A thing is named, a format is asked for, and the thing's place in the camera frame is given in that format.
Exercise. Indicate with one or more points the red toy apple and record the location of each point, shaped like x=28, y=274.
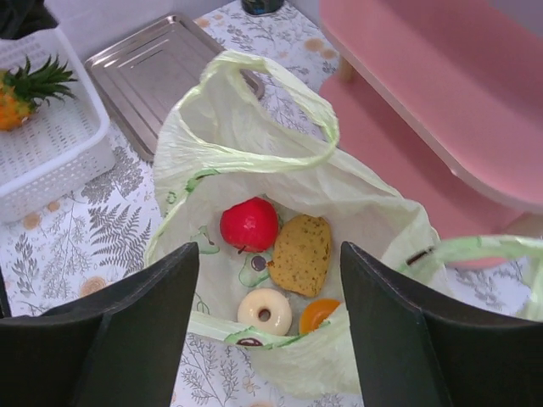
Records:
x=250, y=226

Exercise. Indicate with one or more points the orange toy fruit slice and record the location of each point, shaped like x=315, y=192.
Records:
x=316, y=313

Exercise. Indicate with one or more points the stainless steel tray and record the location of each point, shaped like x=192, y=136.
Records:
x=141, y=77

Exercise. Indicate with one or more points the white plastic basket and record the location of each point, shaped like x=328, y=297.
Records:
x=63, y=145

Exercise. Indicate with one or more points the pink three-tier shelf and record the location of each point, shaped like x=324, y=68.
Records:
x=443, y=100

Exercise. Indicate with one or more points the green plastic grocery bag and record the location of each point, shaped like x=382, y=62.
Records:
x=250, y=128

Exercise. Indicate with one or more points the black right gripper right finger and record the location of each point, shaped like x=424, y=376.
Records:
x=415, y=346

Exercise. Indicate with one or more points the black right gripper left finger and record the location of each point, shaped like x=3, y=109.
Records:
x=119, y=346

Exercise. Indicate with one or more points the toy pineapple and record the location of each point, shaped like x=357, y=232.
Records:
x=25, y=89

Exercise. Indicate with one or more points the yellow toy madeleine cake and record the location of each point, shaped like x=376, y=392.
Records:
x=301, y=255

